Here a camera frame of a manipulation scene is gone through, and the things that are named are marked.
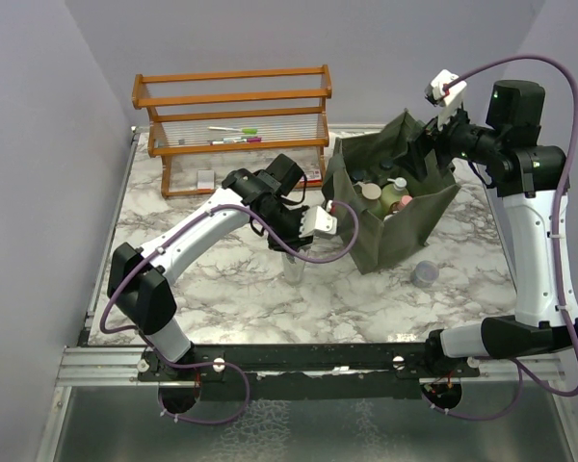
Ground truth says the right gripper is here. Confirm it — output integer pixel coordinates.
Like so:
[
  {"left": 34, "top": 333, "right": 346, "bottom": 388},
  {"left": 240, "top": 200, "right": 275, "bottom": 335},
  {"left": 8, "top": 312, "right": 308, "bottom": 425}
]
[{"left": 394, "top": 95, "right": 503, "bottom": 180}]

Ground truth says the silver foil pouch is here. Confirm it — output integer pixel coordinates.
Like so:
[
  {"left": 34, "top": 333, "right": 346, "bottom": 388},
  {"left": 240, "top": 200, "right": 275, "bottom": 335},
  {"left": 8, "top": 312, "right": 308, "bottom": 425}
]
[{"left": 281, "top": 246, "right": 310, "bottom": 286}]

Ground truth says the clear square bottle black cap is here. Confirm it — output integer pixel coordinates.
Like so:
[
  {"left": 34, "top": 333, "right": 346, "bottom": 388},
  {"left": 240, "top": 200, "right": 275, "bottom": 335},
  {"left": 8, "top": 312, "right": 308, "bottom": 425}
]
[{"left": 379, "top": 160, "right": 395, "bottom": 171}]

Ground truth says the pink orange bottle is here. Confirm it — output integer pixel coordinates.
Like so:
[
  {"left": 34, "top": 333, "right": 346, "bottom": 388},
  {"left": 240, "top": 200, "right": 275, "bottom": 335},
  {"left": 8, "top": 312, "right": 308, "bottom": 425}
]
[{"left": 397, "top": 195, "right": 412, "bottom": 210}]

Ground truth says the green lotion bottle white cap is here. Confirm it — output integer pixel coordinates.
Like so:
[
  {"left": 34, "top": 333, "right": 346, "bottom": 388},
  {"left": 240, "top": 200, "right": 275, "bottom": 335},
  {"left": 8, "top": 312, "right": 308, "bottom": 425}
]
[{"left": 380, "top": 177, "right": 408, "bottom": 215}]

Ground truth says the green bottle beige cap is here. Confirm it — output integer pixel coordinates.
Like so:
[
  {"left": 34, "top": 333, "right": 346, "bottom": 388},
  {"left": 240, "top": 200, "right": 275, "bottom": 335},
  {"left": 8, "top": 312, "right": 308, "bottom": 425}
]
[{"left": 360, "top": 183, "right": 384, "bottom": 219}]

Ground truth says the green canvas bag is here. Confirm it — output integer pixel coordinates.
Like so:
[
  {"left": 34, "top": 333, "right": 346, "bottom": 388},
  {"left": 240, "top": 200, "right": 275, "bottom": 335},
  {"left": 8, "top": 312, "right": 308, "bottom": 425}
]
[{"left": 322, "top": 111, "right": 460, "bottom": 274}]

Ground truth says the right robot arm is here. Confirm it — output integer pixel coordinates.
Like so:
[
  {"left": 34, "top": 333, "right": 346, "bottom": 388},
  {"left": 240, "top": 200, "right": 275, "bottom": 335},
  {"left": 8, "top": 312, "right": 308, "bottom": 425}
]
[{"left": 401, "top": 71, "right": 578, "bottom": 376}]

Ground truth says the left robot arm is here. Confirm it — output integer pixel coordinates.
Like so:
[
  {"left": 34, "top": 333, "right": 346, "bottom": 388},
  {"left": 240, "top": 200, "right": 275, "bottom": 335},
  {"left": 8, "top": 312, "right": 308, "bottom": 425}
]
[{"left": 107, "top": 154, "right": 312, "bottom": 380}]

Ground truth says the red white small box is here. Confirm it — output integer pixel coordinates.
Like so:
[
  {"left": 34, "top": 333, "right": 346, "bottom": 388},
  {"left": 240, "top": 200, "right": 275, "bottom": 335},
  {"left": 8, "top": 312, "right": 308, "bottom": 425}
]
[{"left": 305, "top": 169, "right": 323, "bottom": 185}]

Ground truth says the pink green marker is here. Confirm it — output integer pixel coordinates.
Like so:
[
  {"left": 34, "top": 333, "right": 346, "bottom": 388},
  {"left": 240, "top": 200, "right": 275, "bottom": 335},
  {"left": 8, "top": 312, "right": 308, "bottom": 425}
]
[{"left": 209, "top": 137, "right": 262, "bottom": 145}]

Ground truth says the green white marker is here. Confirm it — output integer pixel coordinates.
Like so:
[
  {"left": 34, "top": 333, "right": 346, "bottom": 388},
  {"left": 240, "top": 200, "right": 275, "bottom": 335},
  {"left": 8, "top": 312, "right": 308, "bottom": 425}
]
[{"left": 207, "top": 126, "right": 258, "bottom": 136}]

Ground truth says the orange wooden shelf rack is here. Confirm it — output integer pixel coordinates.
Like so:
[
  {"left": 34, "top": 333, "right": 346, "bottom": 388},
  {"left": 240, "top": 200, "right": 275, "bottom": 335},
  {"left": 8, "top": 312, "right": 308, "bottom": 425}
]
[{"left": 131, "top": 64, "right": 332, "bottom": 198}]

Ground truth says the small purple jar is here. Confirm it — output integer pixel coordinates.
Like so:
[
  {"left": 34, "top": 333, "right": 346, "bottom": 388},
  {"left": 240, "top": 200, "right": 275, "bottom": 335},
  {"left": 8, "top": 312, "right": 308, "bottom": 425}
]
[{"left": 409, "top": 260, "right": 439, "bottom": 288}]

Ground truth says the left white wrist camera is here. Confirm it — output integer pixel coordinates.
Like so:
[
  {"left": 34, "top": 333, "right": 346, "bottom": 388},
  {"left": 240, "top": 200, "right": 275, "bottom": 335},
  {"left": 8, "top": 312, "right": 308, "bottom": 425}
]
[{"left": 299, "top": 206, "right": 338, "bottom": 238}]

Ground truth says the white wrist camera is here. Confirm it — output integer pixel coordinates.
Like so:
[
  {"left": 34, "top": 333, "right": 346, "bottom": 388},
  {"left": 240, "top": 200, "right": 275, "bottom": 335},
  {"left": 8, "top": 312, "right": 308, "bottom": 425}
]
[
  {"left": 425, "top": 69, "right": 467, "bottom": 130},
  {"left": 299, "top": 206, "right": 338, "bottom": 238}
]

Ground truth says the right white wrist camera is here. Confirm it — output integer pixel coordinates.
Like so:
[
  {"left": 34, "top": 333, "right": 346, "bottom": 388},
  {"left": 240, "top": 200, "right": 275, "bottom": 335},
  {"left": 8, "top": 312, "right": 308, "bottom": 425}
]
[{"left": 425, "top": 69, "right": 467, "bottom": 130}]

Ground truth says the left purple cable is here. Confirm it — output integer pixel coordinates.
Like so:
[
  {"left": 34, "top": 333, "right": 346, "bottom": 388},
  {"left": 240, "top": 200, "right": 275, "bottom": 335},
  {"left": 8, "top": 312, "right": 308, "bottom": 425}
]
[{"left": 99, "top": 199, "right": 361, "bottom": 425}]

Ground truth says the purple cable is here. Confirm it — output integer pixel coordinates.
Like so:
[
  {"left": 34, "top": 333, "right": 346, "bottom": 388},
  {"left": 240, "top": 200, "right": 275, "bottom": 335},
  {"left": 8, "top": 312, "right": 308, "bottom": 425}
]
[
  {"left": 423, "top": 53, "right": 578, "bottom": 420},
  {"left": 99, "top": 199, "right": 361, "bottom": 425}
]

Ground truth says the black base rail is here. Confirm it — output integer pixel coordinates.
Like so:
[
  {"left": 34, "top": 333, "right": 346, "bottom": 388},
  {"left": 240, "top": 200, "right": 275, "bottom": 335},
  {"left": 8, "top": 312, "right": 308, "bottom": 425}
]
[{"left": 138, "top": 343, "right": 479, "bottom": 401}]

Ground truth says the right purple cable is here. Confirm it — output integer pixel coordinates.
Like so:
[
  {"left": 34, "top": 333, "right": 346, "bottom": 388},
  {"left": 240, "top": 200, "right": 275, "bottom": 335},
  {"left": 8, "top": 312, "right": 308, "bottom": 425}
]
[{"left": 423, "top": 53, "right": 578, "bottom": 420}]

